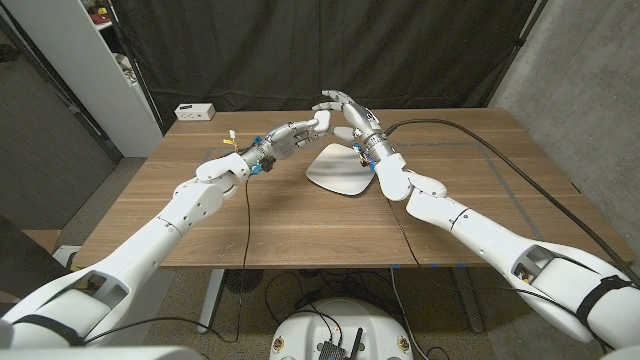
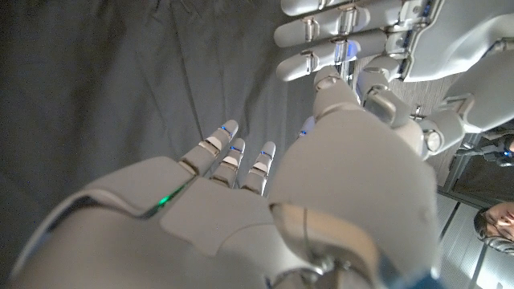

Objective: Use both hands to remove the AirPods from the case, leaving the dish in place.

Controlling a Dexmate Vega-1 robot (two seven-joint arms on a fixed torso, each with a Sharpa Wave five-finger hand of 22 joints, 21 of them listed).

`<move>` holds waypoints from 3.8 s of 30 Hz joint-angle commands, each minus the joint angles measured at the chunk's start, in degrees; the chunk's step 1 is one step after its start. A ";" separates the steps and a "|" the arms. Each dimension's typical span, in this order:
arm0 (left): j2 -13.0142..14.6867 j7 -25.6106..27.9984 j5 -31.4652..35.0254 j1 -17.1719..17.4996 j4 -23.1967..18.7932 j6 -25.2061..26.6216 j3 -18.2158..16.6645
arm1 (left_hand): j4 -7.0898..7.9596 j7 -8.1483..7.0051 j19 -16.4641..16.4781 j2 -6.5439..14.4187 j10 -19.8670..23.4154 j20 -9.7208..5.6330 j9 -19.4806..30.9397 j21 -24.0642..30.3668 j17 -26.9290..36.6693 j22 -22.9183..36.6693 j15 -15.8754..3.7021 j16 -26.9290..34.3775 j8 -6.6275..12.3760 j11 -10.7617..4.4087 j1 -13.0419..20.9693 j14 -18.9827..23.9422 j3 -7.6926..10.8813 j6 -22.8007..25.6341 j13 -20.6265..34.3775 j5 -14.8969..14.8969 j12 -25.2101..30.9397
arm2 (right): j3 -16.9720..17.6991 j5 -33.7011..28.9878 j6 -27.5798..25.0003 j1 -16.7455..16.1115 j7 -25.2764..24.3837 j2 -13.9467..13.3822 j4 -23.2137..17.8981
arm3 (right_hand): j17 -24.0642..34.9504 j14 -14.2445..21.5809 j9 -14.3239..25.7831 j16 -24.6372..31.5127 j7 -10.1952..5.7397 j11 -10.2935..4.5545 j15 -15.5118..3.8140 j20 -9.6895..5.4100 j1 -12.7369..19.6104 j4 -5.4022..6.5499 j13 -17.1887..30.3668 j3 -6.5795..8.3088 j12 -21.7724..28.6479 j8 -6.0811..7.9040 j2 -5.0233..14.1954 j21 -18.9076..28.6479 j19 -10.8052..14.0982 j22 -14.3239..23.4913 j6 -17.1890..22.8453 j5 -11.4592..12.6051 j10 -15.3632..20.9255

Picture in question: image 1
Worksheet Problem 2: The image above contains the thin black hand cable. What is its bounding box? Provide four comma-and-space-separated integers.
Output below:
82, 177, 251, 346
387, 199, 424, 269

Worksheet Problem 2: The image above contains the black curtain backdrop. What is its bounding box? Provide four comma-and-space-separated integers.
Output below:
107, 0, 540, 135

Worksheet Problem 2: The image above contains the grey table leg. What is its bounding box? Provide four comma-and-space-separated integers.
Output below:
449, 267, 485, 335
197, 268, 226, 335

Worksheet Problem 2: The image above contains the white power strip box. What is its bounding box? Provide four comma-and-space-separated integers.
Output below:
174, 103, 217, 122

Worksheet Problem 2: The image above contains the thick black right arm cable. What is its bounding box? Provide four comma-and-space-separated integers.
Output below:
384, 118, 640, 287

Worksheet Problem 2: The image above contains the black curtain stand pole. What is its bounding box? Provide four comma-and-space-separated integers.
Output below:
485, 0, 549, 107
107, 0, 165, 134

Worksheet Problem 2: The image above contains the thin black left hand cable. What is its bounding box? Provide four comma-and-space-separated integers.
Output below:
82, 177, 251, 346

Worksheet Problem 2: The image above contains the white shelf cabinet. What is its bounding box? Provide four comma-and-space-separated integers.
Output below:
2, 0, 165, 159

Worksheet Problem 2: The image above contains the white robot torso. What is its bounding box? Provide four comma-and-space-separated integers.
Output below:
268, 298, 415, 360

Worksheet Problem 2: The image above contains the black floor cable tangle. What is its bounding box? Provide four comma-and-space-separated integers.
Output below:
263, 269, 401, 331

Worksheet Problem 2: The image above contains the black module with antenna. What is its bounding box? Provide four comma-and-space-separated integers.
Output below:
318, 327, 365, 360

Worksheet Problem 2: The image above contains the white square dish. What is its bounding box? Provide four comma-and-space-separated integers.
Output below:
305, 143, 377, 197

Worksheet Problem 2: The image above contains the person's dark trouser leg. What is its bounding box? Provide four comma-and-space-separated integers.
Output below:
0, 214, 71, 301

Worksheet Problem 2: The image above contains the round black floor fan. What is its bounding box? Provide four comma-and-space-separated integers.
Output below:
223, 268, 265, 295

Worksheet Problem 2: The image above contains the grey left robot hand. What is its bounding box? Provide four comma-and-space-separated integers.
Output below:
244, 118, 330, 176

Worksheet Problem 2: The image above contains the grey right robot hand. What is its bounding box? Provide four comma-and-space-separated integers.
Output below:
312, 89, 397, 172

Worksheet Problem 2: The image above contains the thin black right hand cable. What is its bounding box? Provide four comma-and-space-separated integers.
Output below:
387, 199, 424, 269

